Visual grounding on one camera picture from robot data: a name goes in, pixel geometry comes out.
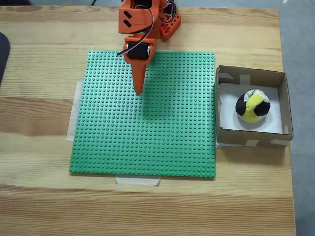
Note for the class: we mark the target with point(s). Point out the yellow black white fabric ball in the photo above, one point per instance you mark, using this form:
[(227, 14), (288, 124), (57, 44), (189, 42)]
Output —
[(253, 105)]

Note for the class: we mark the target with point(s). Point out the white paper box lining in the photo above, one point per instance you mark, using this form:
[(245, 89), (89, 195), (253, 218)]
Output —
[(229, 118)]

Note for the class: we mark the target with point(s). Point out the brown cardboard box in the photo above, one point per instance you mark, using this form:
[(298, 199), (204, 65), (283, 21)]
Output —
[(286, 103)]

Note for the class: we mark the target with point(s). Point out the green studded baseplate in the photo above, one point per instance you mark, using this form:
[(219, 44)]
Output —
[(123, 123)]

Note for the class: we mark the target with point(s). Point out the masking tape strip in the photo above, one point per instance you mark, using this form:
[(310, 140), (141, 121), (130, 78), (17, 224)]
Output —
[(73, 110), (137, 181)]

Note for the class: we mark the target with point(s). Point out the black rounded object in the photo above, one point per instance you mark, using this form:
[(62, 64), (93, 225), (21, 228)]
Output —
[(3, 59)]

